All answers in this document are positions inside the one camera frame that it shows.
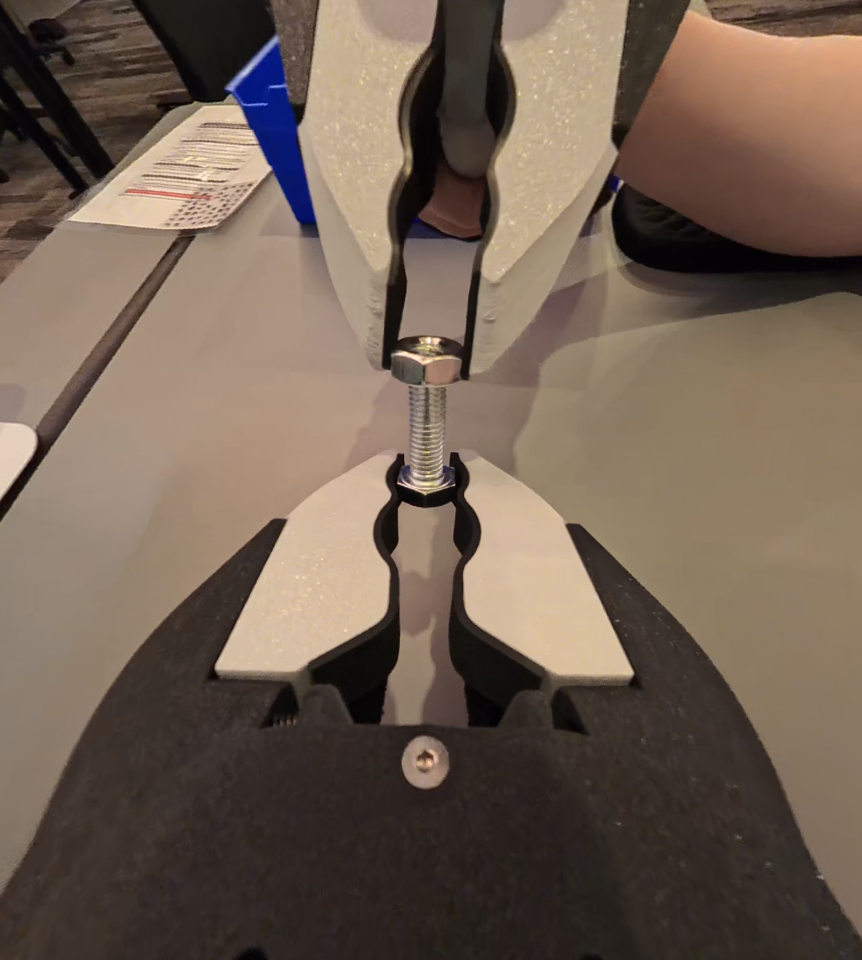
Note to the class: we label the silver hex nut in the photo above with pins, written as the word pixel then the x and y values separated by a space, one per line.
pixel 427 367

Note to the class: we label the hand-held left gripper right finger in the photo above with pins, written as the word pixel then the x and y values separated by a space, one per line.
pixel 543 600

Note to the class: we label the silver hex bolt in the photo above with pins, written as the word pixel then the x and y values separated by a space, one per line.
pixel 425 427

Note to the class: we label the person's right forearm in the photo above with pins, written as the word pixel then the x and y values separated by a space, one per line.
pixel 776 135

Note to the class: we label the black wrist rest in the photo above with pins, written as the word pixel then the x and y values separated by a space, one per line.
pixel 686 240

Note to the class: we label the black framed display easel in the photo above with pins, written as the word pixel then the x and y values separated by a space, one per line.
pixel 50 97

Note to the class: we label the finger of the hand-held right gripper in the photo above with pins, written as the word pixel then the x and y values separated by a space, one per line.
pixel 356 150
pixel 551 150

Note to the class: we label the laminated instruction sheet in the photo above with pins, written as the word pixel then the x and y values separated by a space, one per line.
pixel 175 172

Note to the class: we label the person's right hand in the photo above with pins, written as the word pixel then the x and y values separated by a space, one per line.
pixel 453 206

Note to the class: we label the blue plastic bin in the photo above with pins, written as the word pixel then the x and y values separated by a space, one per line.
pixel 273 135

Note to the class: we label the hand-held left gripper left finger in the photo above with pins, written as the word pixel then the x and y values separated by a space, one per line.
pixel 311 585

